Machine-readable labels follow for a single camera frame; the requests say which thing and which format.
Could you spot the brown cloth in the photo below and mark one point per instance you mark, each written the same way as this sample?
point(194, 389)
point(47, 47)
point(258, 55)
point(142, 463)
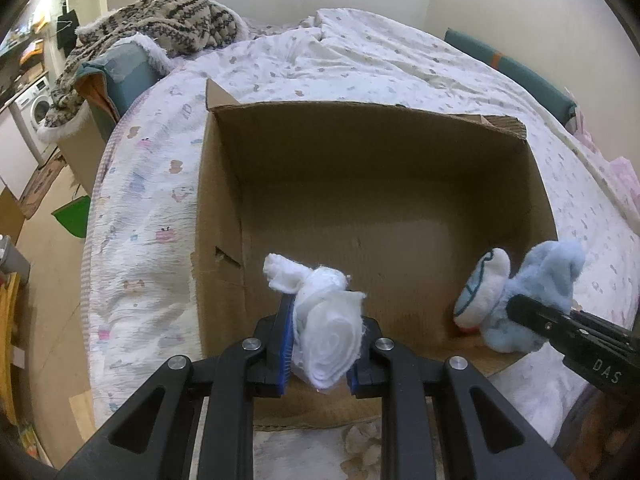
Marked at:
point(597, 422)

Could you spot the brown cardboard box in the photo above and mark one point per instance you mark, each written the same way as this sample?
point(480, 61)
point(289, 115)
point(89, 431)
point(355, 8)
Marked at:
point(360, 195)

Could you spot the teal long pillow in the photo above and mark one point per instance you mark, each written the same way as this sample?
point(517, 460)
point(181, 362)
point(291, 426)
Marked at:
point(510, 72)

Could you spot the grey bin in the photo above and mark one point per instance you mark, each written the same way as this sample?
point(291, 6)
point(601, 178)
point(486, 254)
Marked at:
point(10, 256)

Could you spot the brown patterned fleece blanket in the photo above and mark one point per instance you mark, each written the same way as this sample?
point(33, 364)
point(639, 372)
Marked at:
point(150, 25)

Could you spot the plain cardboard carton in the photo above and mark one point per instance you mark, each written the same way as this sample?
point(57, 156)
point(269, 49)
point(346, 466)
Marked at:
point(82, 152)

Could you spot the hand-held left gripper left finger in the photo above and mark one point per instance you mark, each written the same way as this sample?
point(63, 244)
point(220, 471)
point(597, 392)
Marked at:
point(285, 345)

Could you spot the green dustpan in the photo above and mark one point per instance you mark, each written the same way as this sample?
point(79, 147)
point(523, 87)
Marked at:
point(72, 216)

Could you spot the dark hanging garment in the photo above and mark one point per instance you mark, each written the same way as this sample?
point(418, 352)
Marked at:
point(67, 27)

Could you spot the light blue plush toy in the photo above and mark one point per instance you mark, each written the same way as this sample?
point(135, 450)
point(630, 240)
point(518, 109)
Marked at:
point(530, 285)

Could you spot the white washing machine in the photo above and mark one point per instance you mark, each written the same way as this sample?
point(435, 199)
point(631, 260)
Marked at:
point(36, 102)

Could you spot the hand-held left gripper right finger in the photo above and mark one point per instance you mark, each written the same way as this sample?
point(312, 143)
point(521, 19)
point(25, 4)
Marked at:
point(354, 377)

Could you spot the yellow wooden chair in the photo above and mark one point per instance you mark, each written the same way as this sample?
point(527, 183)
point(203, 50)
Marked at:
point(11, 345)

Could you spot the teal cushion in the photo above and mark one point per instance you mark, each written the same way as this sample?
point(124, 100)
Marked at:
point(122, 80)

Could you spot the white fluffy cloth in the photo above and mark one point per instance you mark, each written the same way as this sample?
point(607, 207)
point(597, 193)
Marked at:
point(364, 442)

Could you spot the brown door mat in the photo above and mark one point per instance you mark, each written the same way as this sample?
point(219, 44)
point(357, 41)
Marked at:
point(41, 180)

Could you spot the bed with patterned sheet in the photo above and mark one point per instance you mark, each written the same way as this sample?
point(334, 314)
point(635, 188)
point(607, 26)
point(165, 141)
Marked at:
point(380, 65)

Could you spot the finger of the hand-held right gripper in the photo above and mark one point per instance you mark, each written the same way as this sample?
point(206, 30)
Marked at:
point(535, 317)

